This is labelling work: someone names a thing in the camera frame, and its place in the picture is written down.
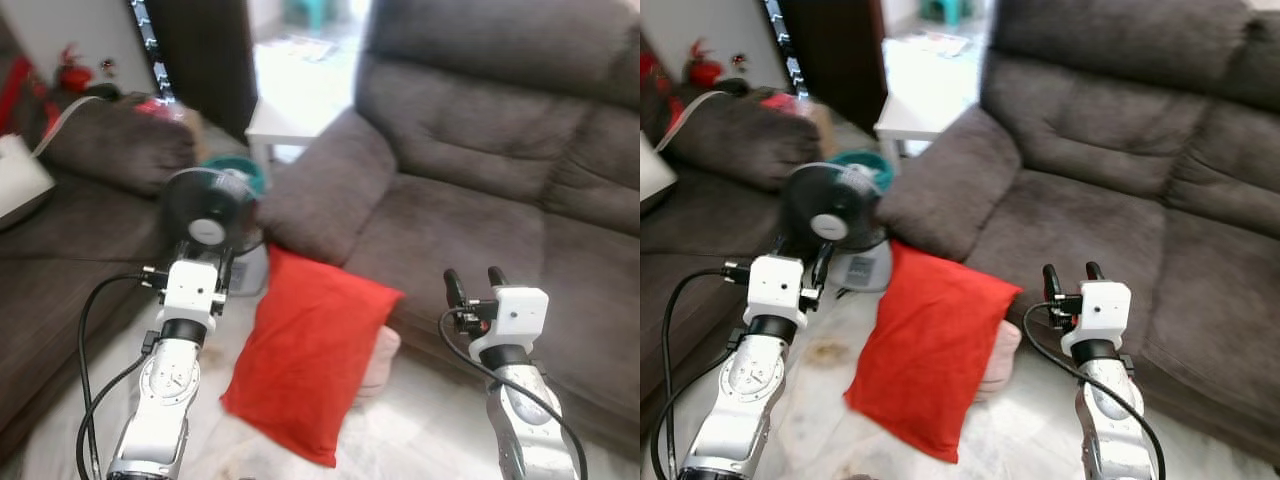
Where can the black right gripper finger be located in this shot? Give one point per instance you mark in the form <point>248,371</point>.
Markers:
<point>498,279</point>
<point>456,288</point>
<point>1052,283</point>
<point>1095,273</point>

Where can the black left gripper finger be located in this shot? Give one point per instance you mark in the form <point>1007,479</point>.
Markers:
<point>183,251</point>
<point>786,249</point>
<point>824,254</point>
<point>227,254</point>

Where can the red pillow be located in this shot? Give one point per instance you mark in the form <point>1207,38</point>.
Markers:
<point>300,350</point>
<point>930,350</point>

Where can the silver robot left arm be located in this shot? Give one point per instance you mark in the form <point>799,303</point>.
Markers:
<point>750,385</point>
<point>165,390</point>

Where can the dark brown two-seat sofa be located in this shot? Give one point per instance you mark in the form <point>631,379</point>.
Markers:
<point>1080,220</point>
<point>450,220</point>

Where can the pale pink pillow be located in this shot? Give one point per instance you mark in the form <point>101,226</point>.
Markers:
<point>1000,360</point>
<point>380,360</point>

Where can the dark brown fabric sofa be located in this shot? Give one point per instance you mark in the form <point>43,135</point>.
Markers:
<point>60,230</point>
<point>700,220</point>

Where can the teal plastic basket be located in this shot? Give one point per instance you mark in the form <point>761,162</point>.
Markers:
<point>875,165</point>
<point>245,170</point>

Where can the small red pink object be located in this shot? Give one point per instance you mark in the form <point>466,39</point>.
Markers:
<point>158,108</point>
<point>785,103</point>

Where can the white side table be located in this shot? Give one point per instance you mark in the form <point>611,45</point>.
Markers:
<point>290,120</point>
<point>915,120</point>

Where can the white rectangular box device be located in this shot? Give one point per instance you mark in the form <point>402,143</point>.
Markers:
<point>20,180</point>

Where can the dark brown wooden door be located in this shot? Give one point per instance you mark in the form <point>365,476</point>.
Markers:
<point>830,60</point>
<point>200,60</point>

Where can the red fire extinguisher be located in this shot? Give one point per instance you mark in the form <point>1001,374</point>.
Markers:
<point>73,75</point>
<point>705,70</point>

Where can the printed paper sheets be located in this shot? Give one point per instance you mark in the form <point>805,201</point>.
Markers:
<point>935,44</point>
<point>298,48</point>

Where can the teal plastic stool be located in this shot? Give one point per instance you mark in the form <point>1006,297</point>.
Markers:
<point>945,10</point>
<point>308,12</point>

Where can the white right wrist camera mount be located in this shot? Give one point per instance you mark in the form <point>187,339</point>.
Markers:
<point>522,312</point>
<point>1105,305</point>

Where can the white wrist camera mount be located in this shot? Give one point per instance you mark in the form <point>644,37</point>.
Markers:
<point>778,285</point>
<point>522,312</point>
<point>1105,305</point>
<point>190,290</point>

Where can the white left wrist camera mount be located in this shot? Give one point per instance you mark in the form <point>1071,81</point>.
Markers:
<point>778,285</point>
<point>190,290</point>

